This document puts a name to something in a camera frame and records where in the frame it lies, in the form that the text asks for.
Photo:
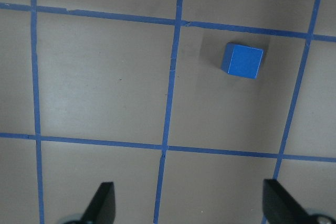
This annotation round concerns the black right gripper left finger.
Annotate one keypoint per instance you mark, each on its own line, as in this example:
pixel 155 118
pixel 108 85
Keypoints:
pixel 102 206

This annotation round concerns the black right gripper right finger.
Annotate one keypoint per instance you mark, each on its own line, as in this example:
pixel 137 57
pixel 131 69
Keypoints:
pixel 279 206

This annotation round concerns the blue wooden block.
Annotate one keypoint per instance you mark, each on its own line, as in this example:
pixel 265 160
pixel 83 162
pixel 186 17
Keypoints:
pixel 242 61

